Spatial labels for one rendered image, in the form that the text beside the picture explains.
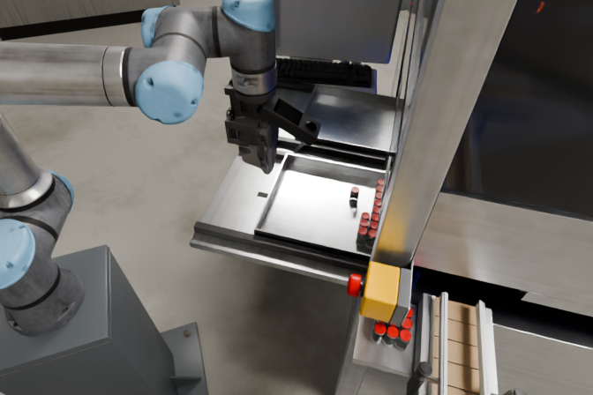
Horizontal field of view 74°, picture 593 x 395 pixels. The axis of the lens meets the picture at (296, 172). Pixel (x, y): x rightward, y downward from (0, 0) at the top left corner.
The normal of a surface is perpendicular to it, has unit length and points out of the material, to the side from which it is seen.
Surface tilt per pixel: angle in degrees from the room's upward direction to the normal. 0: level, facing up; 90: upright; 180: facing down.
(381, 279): 0
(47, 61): 33
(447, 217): 90
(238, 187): 0
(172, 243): 0
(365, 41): 90
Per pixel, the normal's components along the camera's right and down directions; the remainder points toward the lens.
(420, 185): -0.26, 0.69
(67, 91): 0.09, 0.65
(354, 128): 0.01, -0.70
